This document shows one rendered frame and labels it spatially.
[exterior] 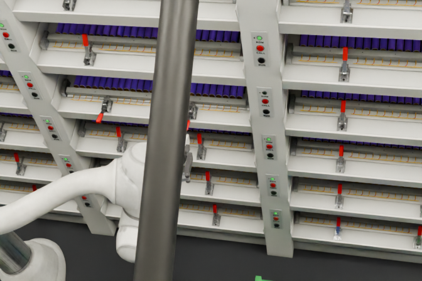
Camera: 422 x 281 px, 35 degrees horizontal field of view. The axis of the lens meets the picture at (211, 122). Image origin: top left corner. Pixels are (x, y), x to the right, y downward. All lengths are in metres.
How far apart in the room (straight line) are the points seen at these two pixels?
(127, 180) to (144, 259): 1.04
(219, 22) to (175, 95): 1.24
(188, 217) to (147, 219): 2.07
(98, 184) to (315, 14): 0.64
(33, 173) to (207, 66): 0.94
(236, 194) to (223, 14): 0.80
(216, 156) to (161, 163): 1.71
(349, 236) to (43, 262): 1.03
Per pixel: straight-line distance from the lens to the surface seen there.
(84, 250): 2.70
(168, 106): 0.42
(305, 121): 1.93
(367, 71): 1.78
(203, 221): 2.47
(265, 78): 1.77
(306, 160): 2.09
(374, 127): 1.92
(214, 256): 2.58
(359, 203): 2.25
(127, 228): 1.56
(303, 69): 1.78
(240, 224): 2.45
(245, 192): 2.28
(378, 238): 2.42
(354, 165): 2.08
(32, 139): 2.34
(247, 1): 1.60
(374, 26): 1.62
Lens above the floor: 2.24
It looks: 49 degrees down
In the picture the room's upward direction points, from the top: 11 degrees counter-clockwise
